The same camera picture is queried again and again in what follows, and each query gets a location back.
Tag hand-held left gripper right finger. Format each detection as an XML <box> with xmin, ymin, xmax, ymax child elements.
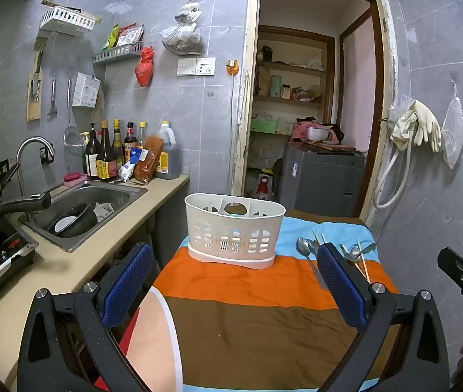
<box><xmin>316</xmin><ymin>243</ymin><xmax>452</xmax><ymax>392</ymax></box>

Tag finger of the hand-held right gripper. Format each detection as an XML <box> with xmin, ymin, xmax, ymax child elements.
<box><xmin>438</xmin><ymin>247</ymin><xmax>463</xmax><ymax>295</ymax></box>

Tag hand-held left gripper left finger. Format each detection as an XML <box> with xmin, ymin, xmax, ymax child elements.
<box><xmin>16</xmin><ymin>242</ymin><xmax>154</xmax><ymax>392</ymax></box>

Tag white plastic utensil caddy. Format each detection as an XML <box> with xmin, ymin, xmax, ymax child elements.
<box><xmin>184</xmin><ymin>193</ymin><xmax>286</xmax><ymax>270</ymax></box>

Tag beige kitchen counter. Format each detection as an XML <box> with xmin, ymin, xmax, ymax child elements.
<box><xmin>0</xmin><ymin>173</ymin><xmax>191</xmax><ymax>388</ymax></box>

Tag white crumpled cloth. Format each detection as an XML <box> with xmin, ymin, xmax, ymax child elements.
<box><xmin>94</xmin><ymin>202</ymin><xmax>115</xmax><ymax>220</ymax></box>

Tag black pot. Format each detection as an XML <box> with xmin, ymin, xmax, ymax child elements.
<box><xmin>46</xmin><ymin>202</ymin><xmax>99</xmax><ymax>238</ymax></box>

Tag stainless steel sink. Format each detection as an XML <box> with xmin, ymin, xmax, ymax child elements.
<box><xmin>18</xmin><ymin>180</ymin><xmax>149</xmax><ymax>253</ymax></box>

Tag white bowl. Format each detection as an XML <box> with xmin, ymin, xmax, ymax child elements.
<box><xmin>54</xmin><ymin>216</ymin><xmax>80</xmax><ymax>233</ymax></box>

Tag striped colourful blanket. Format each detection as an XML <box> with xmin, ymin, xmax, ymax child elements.
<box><xmin>119</xmin><ymin>210</ymin><xmax>400</xmax><ymax>392</ymax></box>

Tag grey washing machine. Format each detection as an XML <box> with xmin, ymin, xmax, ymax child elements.
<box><xmin>278</xmin><ymin>141</ymin><xmax>366</xmax><ymax>218</ymax></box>

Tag blue white packet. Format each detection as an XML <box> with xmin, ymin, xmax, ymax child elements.
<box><xmin>118</xmin><ymin>147</ymin><xmax>143</xmax><ymax>181</ymax></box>

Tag pink soap dish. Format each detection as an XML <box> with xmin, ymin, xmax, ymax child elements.
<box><xmin>63</xmin><ymin>172</ymin><xmax>88</xmax><ymax>187</ymax></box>

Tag dark sauce bottle red label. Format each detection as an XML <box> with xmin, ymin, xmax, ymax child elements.
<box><xmin>97</xmin><ymin>120</ymin><xmax>118</xmax><ymax>181</ymax></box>

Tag orange seasoning packet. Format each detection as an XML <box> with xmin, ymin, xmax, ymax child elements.
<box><xmin>134</xmin><ymin>135</ymin><xmax>164</xmax><ymax>184</ymax></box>

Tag red white bag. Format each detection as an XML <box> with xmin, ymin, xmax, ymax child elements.
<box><xmin>256</xmin><ymin>173</ymin><xmax>273</xmax><ymax>201</ymax></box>

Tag white mesh bag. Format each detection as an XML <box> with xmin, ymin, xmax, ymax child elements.
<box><xmin>441</xmin><ymin>77</ymin><xmax>463</xmax><ymax>169</ymax></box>

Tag large oil jug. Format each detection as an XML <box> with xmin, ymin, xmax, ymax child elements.
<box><xmin>154</xmin><ymin>121</ymin><xmax>181</xmax><ymax>180</ymax></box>

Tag yellow cap sauce bottle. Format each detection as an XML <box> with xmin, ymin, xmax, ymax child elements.
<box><xmin>112</xmin><ymin>119</ymin><xmax>125</xmax><ymax>168</ymax></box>

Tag wooden cutting board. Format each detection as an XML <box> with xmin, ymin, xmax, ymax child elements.
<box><xmin>311</xmin><ymin>139</ymin><xmax>357</xmax><ymax>152</ymax></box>

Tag dark bottle red cap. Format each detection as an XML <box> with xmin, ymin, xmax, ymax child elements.
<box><xmin>123</xmin><ymin>122</ymin><xmax>138</xmax><ymax>164</ymax></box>

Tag cream rubber gloves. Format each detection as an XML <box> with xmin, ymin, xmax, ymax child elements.
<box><xmin>391</xmin><ymin>100</ymin><xmax>443</xmax><ymax>153</ymax></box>

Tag metal mesh strainer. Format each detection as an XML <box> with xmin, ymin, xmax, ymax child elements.
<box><xmin>64</xmin><ymin>75</ymin><xmax>87</xmax><ymax>156</ymax></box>

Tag white enamel pot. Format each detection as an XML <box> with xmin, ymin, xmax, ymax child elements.
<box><xmin>305</xmin><ymin>126</ymin><xmax>332</xmax><ymax>142</ymax></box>

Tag pink cloth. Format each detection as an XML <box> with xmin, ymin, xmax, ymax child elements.
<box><xmin>291</xmin><ymin>120</ymin><xmax>318</xmax><ymax>142</ymax></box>

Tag chrome faucet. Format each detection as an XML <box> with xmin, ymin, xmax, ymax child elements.
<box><xmin>15</xmin><ymin>136</ymin><xmax>56</xmax><ymax>197</ymax></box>

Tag green box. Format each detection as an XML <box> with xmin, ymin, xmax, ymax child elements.
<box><xmin>251</xmin><ymin>118</ymin><xmax>279</xmax><ymax>135</ymax></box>

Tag white hanging utensil holder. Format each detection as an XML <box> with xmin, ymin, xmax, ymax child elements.
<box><xmin>72</xmin><ymin>72</ymin><xmax>102</xmax><ymax>109</ymax></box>

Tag wooden knife rack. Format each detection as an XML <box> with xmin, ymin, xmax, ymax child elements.
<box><xmin>26</xmin><ymin>36</ymin><xmax>48</xmax><ymax>122</ymax></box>

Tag metal peeler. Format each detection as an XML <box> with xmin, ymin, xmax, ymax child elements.
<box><xmin>48</xmin><ymin>71</ymin><xmax>59</xmax><ymax>116</ymax></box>

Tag red plastic bag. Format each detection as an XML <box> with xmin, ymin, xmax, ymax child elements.
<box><xmin>135</xmin><ymin>47</ymin><xmax>156</xmax><ymax>88</ymax></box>

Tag wooden shelf unit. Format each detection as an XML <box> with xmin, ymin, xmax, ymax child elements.
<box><xmin>252</xmin><ymin>25</ymin><xmax>336</xmax><ymax>136</ymax></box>

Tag green yellow packet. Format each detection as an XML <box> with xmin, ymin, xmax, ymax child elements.
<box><xmin>102</xmin><ymin>24</ymin><xmax>121</xmax><ymax>51</ymax></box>

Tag red white packet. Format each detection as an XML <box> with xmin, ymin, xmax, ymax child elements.
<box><xmin>116</xmin><ymin>24</ymin><xmax>145</xmax><ymax>47</ymax></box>

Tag clear plastic bag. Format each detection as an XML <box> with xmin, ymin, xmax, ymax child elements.
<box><xmin>161</xmin><ymin>0</ymin><xmax>206</xmax><ymax>56</ymax></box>

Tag white hose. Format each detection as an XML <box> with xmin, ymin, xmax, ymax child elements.
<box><xmin>374</xmin><ymin>131</ymin><xmax>414</xmax><ymax>208</ymax></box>

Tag white cable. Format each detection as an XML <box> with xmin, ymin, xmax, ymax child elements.
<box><xmin>229</xmin><ymin>74</ymin><xmax>236</xmax><ymax>197</ymax></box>

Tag wooden door frame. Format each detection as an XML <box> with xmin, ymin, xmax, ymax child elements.
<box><xmin>231</xmin><ymin>0</ymin><xmax>398</xmax><ymax>229</ymax></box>

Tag white wall switch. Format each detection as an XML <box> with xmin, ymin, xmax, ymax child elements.
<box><xmin>177</xmin><ymin>58</ymin><xmax>197</xmax><ymax>77</ymax></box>

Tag white wall socket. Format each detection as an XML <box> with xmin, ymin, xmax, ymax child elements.
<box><xmin>196</xmin><ymin>57</ymin><xmax>216</xmax><ymax>76</ymax></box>

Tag grey wall shelf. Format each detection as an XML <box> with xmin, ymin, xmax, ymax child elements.
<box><xmin>93</xmin><ymin>43</ymin><xmax>143</xmax><ymax>65</ymax></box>

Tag white wall basket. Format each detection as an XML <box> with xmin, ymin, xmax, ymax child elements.
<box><xmin>40</xmin><ymin>0</ymin><xmax>103</xmax><ymax>32</ymax></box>

